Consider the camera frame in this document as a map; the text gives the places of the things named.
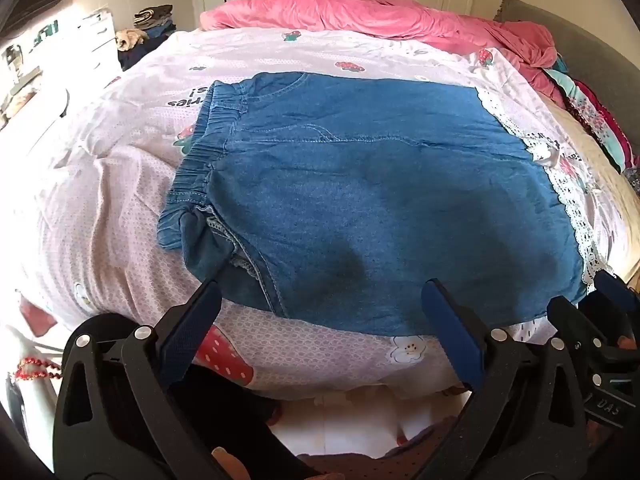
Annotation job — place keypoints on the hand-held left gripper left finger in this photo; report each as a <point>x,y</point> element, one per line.
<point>192,320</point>

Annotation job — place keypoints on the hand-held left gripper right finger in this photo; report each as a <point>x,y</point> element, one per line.
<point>452,330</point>

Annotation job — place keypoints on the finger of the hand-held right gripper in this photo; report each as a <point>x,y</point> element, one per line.
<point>610,285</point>
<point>567,317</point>

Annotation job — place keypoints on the blue denim pants lace trim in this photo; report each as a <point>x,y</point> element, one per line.
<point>375,200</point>

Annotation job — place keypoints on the person's left hand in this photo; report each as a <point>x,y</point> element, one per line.
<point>230,462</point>

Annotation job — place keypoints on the beige bed sheet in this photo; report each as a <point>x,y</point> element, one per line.
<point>605,180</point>

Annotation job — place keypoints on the white printed blanket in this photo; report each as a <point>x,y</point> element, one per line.
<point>100,200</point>

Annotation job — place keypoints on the grey headboard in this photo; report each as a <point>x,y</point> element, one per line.
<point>575,45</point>

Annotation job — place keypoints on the beige cloth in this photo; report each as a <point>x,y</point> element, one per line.
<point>131,36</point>

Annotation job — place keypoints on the white dresser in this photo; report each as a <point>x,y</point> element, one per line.
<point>95,40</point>

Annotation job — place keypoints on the pile of folded clothes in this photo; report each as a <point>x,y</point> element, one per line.
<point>155,17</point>

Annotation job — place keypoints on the pink duvet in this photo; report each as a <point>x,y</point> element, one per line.
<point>375,12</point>

